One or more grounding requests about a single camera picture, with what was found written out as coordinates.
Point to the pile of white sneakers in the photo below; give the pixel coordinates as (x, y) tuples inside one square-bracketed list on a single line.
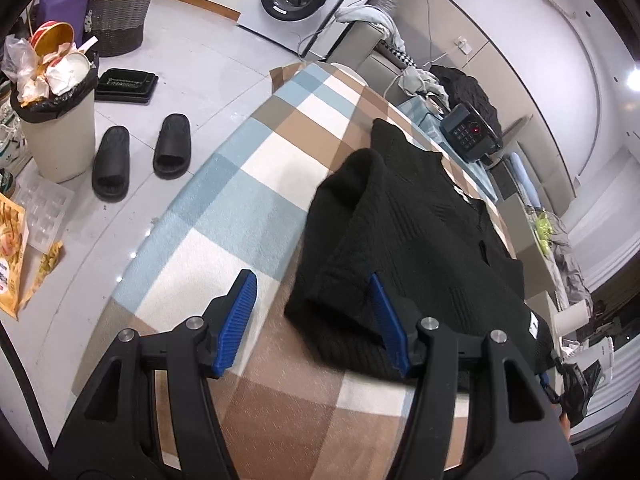
[(7, 135)]

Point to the clear plastic tray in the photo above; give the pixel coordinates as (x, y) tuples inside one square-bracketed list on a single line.
[(47, 205)]

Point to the red paper bucket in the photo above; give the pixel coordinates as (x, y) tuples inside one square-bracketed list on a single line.
[(50, 35)]

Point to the grey bedding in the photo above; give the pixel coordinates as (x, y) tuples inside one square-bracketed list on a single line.
[(570, 270)]

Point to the checked tablecloth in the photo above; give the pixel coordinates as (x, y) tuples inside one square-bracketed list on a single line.
[(225, 200)]

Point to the black floor tray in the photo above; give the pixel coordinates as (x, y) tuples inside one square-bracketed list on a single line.
[(125, 85)]

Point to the orange snack bag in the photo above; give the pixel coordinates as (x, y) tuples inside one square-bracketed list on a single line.
[(10, 260)]

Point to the black knit garment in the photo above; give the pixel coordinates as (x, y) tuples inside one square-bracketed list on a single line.
[(465, 85)]

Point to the blue pillow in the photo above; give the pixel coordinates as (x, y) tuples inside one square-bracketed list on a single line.
[(520, 175)]

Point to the green toy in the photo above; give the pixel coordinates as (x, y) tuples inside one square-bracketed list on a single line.
[(545, 225)]

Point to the grey cabinet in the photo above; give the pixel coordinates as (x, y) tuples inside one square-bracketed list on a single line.
[(545, 305), (522, 230)]

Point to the wicker laundry basket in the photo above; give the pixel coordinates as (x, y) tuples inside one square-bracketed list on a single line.
[(120, 15)]

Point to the dark electric pressure cooker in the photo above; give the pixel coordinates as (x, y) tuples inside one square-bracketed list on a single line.
[(465, 130)]

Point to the houndstooth cushion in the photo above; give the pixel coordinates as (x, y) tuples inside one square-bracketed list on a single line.
[(397, 55)]

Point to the white wall socket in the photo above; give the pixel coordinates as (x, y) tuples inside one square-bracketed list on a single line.
[(462, 45)]

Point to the side table with teal cloth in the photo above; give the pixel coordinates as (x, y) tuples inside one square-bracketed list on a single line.
[(427, 120)]

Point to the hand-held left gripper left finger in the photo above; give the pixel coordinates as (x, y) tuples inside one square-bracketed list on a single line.
[(235, 320)]

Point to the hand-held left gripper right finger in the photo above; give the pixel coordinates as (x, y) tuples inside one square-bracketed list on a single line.
[(390, 320)]

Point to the white garment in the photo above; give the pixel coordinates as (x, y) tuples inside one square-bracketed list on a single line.
[(415, 80)]

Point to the light grey garment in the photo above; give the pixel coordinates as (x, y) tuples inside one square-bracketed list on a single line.
[(370, 15)]

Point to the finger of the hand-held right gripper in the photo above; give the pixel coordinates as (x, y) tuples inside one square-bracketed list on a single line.
[(547, 385)]

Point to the paper towel roll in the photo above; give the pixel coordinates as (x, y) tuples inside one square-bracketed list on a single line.
[(572, 317)]

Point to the grey sofa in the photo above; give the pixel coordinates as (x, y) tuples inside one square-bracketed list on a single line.
[(355, 40)]

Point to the black knitted sweater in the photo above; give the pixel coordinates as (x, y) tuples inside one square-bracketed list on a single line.
[(425, 240)]

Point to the cardboard sheet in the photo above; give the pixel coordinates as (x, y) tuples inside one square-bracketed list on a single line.
[(282, 75)]

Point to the black slipper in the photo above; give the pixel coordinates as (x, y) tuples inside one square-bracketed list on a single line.
[(172, 145), (111, 165)]

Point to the beige trash bin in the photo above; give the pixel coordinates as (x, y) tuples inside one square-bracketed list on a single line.
[(60, 135)]

